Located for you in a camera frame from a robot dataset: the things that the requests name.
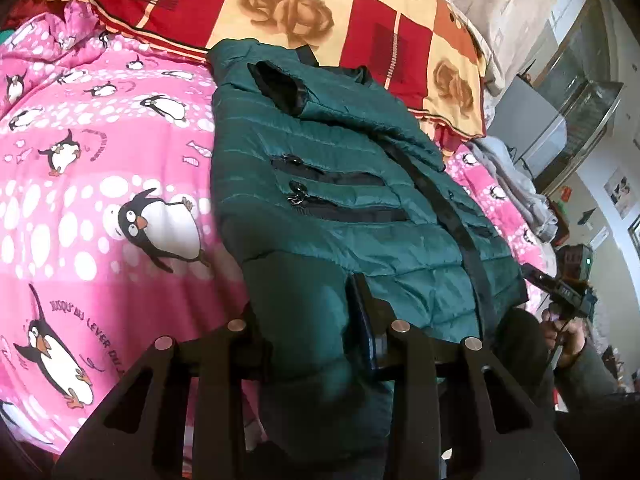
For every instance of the red orange checkered quilt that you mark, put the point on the red orange checkered quilt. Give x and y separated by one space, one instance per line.
310 20

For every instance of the pink penguin blanket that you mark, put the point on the pink penguin blanket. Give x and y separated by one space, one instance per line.
100 170

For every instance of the beige patterned curtain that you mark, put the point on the beige patterned curtain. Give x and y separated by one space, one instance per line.
500 5

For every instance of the person's right hand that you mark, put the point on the person's right hand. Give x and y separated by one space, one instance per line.
567 340

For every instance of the grey cloth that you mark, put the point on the grey cloth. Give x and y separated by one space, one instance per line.
520 190

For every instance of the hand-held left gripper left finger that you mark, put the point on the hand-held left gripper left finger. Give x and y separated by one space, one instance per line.
225 360

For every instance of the person's right forearm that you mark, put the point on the person's right forearm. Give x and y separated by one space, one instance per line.
587 380

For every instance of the glass tank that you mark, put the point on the glass tank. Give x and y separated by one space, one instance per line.
580 85

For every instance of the green puffer jacket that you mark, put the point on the green puffer jacket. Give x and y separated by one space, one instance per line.
330 220

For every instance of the white cabinet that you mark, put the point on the white cabinet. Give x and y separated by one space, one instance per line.
525 120

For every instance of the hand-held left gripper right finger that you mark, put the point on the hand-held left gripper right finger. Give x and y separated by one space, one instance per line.
372 345

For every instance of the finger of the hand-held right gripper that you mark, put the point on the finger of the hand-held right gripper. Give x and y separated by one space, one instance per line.
540 276

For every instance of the wall poster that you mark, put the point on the wall poster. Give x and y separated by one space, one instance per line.
618 192

